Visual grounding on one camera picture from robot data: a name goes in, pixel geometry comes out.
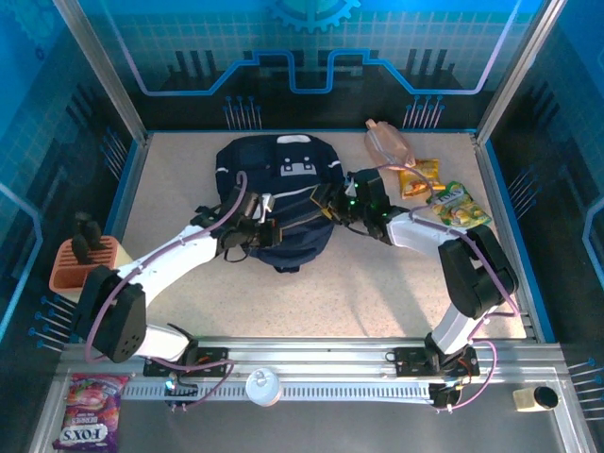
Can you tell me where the navy blue backpack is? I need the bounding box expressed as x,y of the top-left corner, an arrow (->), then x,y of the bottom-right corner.
191,134 -> 350,274

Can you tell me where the yellow snack bag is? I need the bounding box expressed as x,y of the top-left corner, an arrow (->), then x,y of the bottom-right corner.
398,159 -> 443,200

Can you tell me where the green Fox's candy bag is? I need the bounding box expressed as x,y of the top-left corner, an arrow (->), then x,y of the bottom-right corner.
427,181 -> 493,231

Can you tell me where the purple Fox's berries bag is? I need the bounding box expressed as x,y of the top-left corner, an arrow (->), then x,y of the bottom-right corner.
51,372 -> 131,452

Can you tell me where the pink pencil case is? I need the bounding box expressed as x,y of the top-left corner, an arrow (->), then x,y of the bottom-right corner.
364,118 -> 417,171

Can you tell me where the white round container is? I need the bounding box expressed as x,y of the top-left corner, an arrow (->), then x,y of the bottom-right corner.
243,368 -> 283,407

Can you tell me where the black stationery tool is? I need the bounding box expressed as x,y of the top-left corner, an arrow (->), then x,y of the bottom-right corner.
73,221 -> 104,263
71,210 -> 93,237

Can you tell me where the black controller board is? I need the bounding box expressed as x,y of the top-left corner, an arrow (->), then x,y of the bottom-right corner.
163,372 -> 199,411
428,380 -> 462,412

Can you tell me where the orange slotted desk holder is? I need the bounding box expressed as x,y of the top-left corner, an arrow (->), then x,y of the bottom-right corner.
48,234 -> 134,303

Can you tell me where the beige sponge block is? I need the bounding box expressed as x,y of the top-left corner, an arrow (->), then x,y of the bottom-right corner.
512,389 -> 537,412

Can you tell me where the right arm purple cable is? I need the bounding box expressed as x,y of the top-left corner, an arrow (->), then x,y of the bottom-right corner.
372,162 -> 523,411

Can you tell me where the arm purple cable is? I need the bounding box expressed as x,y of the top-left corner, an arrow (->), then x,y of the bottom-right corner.
372,162 -> 523,411
84,170 -> 250,410

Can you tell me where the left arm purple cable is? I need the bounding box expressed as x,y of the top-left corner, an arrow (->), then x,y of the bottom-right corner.
84,170 -> 250,410

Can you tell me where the aluminium mounting rail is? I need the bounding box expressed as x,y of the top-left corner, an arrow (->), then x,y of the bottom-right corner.
59,337 -> 567,381

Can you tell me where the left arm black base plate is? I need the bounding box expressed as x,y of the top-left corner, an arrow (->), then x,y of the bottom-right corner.
143,347 -> 232,378

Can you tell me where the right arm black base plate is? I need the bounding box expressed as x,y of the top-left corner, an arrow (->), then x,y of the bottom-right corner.
394,346 -> 480,378

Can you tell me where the white slotted cable duct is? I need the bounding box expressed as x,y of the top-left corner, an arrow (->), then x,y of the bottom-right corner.
120,380 -> 433,403

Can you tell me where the aluminium frame post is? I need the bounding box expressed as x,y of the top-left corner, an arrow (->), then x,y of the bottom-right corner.
51,0 -> 150,145
474,0 -> 570,145

